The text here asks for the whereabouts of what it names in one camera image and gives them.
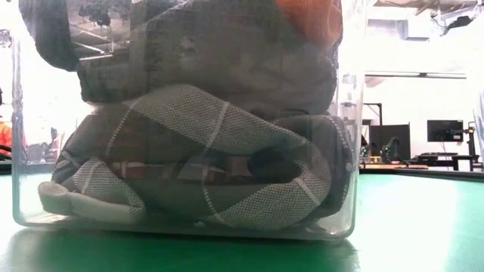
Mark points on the dark grey checked towel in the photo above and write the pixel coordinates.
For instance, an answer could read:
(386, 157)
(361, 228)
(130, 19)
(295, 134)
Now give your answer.
(189, 109)

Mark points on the orange towel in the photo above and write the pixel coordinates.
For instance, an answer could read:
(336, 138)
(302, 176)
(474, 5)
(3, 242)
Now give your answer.
(310, 19)

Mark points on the clear plastic bin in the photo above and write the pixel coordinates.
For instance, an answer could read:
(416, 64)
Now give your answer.
(22, 151)

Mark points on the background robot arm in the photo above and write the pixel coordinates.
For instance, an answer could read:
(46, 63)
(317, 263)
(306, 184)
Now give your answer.
(390, 149)

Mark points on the black metal stand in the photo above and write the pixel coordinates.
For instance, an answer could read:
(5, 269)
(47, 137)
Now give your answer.
(379, 113)

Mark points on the black background panel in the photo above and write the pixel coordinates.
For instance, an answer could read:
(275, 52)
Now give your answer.
(389, 130)

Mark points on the green table mat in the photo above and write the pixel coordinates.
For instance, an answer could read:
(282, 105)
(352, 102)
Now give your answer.
(416, 226)

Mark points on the black background monitor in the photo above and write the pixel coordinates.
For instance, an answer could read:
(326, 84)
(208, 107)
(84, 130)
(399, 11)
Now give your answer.
(445, 130)

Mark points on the black background desk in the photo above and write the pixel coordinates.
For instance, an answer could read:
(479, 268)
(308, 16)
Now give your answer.
(453, 156)

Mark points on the person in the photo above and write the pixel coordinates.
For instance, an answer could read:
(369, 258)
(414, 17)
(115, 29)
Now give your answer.
(4, 136)

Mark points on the black ceiling-mounted device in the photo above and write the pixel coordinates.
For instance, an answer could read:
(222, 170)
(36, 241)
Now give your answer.
(459, 22)

